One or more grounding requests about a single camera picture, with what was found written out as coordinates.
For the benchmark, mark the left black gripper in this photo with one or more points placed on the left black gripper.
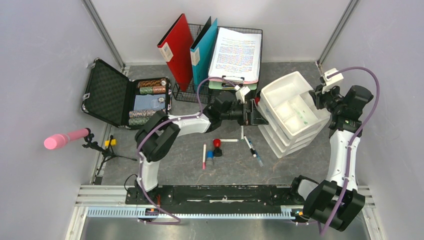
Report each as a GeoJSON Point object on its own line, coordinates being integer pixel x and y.
{"type": "Point", "coordinates": [258, 119]}

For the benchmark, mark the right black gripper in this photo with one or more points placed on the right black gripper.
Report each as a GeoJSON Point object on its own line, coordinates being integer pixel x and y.
{"type": "Point", "coordinates": [317, 93]}

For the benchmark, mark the white printed paper sheet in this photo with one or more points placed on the white printed paper sheet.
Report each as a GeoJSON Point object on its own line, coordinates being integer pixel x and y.
{"type": "Point", "coordinates": [236, 54]}

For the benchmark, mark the pink pen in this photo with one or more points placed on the pink pen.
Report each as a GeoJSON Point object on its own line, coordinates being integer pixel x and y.
{"type": "Point", "coordinates": [204, 155]}

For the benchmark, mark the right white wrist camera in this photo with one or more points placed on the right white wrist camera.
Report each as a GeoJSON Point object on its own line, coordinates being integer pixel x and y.
{"type": "Point", "coordinates": [330, 79]}

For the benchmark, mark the green white marker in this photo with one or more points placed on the green white marker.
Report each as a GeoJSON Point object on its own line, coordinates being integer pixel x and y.
{"type": "Point", "coordinates": [242, 132]}

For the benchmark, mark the green chip stack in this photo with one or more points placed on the green chip stack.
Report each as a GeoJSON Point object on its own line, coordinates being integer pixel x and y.
{"type": "Point", "coordinates": [146, 91]}

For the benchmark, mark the blue grey small cylinder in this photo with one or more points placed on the blue grey small cylinder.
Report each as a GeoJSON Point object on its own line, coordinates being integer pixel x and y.
{"type": "Point", "coordinates": [209, 158]}

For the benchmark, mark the black white small marker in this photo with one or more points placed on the black white small marker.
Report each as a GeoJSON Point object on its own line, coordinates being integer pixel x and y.
{"type": "Point", "coordinates": [251, 148]}

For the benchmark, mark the red clipboard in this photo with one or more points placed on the red clipboard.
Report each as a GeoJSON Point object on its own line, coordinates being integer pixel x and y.
{"type": "Point", "coordinates": [175, 49]}

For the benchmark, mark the light green clipboard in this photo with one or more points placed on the light green clipboard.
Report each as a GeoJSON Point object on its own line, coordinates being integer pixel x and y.
{"type": "Point", "coordinates": [217, 85]}

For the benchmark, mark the blue clear pen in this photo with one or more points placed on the blue clear pen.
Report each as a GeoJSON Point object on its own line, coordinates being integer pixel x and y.
{"type": "Point", "coordinates": [260, 162]}

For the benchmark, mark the white lilac capped marker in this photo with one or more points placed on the white lilac capped marker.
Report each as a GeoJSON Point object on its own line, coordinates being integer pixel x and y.
{"type": "Point", "coordinates": [229, 140]}

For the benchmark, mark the teal blue clipboard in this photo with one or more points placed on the teal blue clipboard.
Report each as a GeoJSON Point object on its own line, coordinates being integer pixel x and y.
{"type": "Point", "coordinates": [202, 49]}

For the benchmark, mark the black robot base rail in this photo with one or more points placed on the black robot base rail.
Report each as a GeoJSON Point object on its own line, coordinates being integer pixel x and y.
{"type": "Point", "coordinates": [219, 199]}

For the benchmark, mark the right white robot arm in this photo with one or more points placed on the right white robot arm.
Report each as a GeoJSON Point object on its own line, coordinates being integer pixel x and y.
{"type": "Point", "coordinates": [335, 201]}

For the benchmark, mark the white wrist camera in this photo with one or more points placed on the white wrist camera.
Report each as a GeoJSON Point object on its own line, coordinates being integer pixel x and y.
{"type": "Point", "coordinates": [240, 94]}
{"type": "Point", "coordinates": [330, 79]}

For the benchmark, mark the red chip stack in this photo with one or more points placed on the red chip stack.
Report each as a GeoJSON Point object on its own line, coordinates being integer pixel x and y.
{"type": "Point", "coordinates": [159, 90]}

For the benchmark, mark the orange black chip stack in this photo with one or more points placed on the orange black chip stack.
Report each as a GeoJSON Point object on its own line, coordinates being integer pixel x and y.
{"type": "Point", "coordinates": [152, 83]}

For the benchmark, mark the black wire mesh organizer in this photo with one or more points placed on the black wire mesh organizer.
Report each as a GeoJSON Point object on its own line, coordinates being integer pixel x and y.
{"type": "Point", "coordinates": [207, 95]}

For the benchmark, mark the pink clear clipboard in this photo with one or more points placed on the pink clear clipboard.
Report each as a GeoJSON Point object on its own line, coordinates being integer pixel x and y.
{"type": "Point", "coordinates": [233, 79]}

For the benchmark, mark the black microphone tripod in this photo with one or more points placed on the black microphone tripod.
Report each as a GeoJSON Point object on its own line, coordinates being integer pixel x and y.
{"type": "Point", "coordinates": [107, 153]}

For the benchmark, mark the white plastic drawer organizer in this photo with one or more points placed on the white plastic drawer organizer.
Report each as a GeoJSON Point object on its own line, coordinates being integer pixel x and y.
{"type": "Point", "coordinates": [293, 119]}

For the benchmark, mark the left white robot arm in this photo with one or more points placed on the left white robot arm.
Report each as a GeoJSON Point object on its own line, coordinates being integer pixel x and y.
{"type": "Point", "coordinates": [156, 137]}

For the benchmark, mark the yellow black connector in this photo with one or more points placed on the yellow black connector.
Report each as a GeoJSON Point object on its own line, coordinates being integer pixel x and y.
{"type": "Point", "coordinates": [109, 143]}

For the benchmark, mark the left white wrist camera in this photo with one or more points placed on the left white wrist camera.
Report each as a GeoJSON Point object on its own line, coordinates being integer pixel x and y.
{"type": "Point", "coordinates": [240, 94]}

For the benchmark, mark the black poker chip case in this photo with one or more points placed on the black poker chip case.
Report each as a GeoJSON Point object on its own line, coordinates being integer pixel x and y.
{"type": "Point", "coordinates": [110, 95]}

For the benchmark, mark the blue playing card deck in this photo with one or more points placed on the blue playing card deck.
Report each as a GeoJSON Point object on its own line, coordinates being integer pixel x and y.
{"type": "Point", "coordinates": [149, 102]}

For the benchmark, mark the red black round stamp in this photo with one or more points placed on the red black round stamp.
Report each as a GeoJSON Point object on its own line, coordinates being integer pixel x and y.
{"type": "Point", "coordinates": [257, 99]}

